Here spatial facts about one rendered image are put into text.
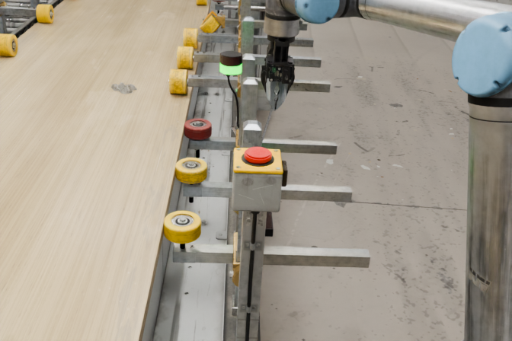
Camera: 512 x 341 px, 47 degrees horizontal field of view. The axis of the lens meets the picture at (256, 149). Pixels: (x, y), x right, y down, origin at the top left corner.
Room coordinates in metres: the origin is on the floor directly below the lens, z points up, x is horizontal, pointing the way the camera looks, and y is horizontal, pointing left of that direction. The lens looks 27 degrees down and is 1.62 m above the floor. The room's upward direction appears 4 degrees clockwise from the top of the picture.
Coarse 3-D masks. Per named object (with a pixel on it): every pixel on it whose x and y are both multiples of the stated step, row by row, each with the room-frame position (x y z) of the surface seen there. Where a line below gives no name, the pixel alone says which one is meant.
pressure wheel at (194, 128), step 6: (192, 120) 1.56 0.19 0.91; (198, 120) 1.57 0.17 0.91; (204, 120) 1.57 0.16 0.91; (186, 126) 1.52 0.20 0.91; (192, 126) 1.52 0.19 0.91; (198, 126) 1.53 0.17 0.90; (204, 126) 1.52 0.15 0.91; (210, 126) 1.53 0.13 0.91; (186, 132) 1.52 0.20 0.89; (192, 132) 1.50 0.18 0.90; (198, 132) 1.50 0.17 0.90; (204, 132) 1.51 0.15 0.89; (210, 132) 1.53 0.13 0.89; (192, 138) 1.50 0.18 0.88; (198, 138) 1.50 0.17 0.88; (204, 138) 1.51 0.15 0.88; (198, 150) 1.54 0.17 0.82; (198, 156) 1.54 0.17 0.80
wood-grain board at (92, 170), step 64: (64, 0) 2.95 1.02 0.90; (128, 0) 3.04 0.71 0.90; (192, 0) 3.13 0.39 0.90; (0, 64) 1.96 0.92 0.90; (64, 64) 2.00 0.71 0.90; (128, 64) 2.04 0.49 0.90; (0, 128) 1.44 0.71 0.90; (64, 128) 1.47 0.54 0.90; (128, 128) 1.49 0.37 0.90; (0, 192) 1.12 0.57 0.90; (64, 192) 1.13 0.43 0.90; (128, 192) 1.15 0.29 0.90; (0, 256) 0.89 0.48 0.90; (64, 256) 0.90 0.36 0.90; (128, 256) 0.92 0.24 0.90; (0, 320) 0.72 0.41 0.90; (64, 320) 0.73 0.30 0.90; (128, 320) 0.74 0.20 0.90
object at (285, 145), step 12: (192, 144) 1.52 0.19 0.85; (204, 144) 1.53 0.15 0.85; (216, 144) 1.53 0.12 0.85; (228, 144) 1.53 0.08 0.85; (264, 144) 1.54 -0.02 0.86; (276, 144) 1.54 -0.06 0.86; (288, 144) 1.54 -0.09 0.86; (300, 144) 1.54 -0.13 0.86; (312, 144) 1.55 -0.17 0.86; (324, 144) 1.55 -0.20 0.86; (336, 144) 1.56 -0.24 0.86
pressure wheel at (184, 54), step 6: (180, 48) 2.02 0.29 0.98; (186, 48) 2.03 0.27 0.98; (192, 48) 2.03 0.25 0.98; (180, 54) 2.00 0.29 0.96; (186, 54) 2.00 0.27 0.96; (192, 54) 2.01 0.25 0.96; (180, 60) 2.00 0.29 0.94; (186, 60) 2.00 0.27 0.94; (192, 60) 2.01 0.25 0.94; (180, 66) 2.00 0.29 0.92; (186, 66) 2.00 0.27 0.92; (192, 66) 2.02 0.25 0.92
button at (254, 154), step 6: (246, 150) 0.76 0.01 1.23; (252, 150) 0.75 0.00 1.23; (258, 150) 0.75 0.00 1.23; (264, 150) 0.76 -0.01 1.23; (246, 156) 0.74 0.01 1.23; (252, 156) 0.73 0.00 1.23; (258, 156) 0.74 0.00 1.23; (264, 156) 0.74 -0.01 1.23; (270, 156) 0.74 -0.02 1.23; (252, 162) 0.73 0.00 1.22; (258, 162) 0.73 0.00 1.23; (264, 162) 0.73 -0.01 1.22
